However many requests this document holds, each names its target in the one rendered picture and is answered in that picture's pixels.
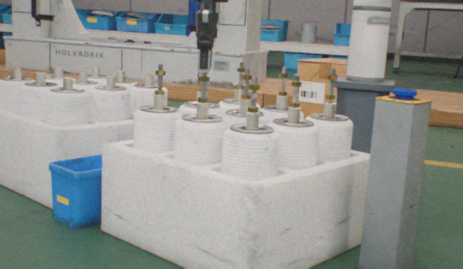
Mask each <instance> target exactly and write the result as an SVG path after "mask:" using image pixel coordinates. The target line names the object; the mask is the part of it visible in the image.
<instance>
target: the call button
mask: <svg viewBox="0 0 463 269"><path fill-rule="evenodd" d="M392 93H393V94H395V98H397V99H401V100H413V99H414V95H416V94H417V91H416V90H412V89H405V88H394V89H393V90H392Z"/></svg>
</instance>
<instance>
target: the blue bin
mask: <svg viewBox="0 0 463 269"><path fill-rule="evenodd" d="M48 169H49V171H51V191H52V204H53V220H55V221H57V222H60V223H63V224H65V225H67V226H69V227H71V228H74V229H77V230H79V229H84V228H89V227H91V226H97V225H100V224H101V223H102V177H103V154H98V155H93V156H87V157H79V158H74V159H65V160H60V161H55V162H50V163H49V164H48Z"/></svg>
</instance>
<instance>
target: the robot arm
mask: <svg viewBox="0 0 463 269"><path fill-rule="evenodd" d="M190 1H199V2H200V10H199V11H198V12H195V22H196V31H195V34H196V37H197V41H196V44H197V50H200V51H198V58H197V71H198V72H200V73H208V72H209V71H210V68H211V64H212V47H213V45H214V44H213V42H214V37H215V36H216V26H217V24H218V21H219V14H218V13H214V4H215V3H216V2H228V1H229V0H190ZM391 8H392V0H354V2H353V16H352V24H351V32H350V47H349V56H348V69H347V73H346V78H345V79H346V80H352V81H358V82H367V83H383V78H385V66H386V58H387V45H388V38H389V30H390V16H391Z"/></svg>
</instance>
